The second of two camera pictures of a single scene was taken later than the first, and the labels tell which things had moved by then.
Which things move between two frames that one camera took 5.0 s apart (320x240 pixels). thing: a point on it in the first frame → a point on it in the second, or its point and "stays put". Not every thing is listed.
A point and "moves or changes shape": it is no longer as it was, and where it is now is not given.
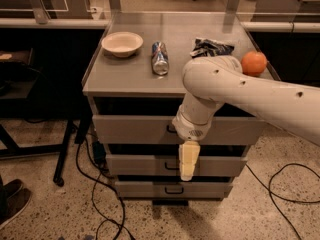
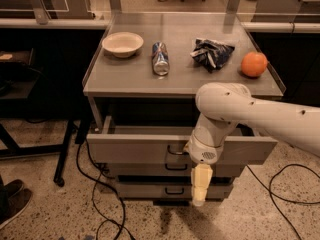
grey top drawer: [157, 129] moves or changes shape
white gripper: [189, 128] → [204, 153]
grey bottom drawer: [171, 190] stays put
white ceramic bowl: [122, 44] stays put
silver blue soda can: [160, 58] stays put
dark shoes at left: [14, 199] stays put
